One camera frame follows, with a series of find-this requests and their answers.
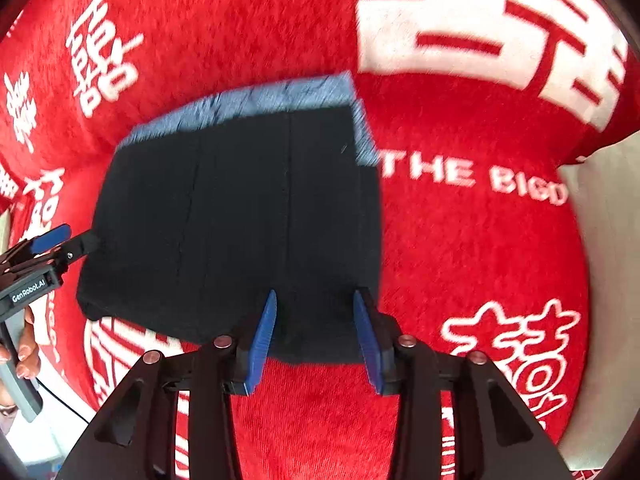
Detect black pants with blue trim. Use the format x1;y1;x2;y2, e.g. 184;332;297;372
77;73;382;364

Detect person's left hand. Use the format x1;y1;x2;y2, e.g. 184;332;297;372
1;307;41;408

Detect black cable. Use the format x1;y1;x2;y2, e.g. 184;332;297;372
37;378;91;426

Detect white pillow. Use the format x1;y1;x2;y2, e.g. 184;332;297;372
560;134;639;469

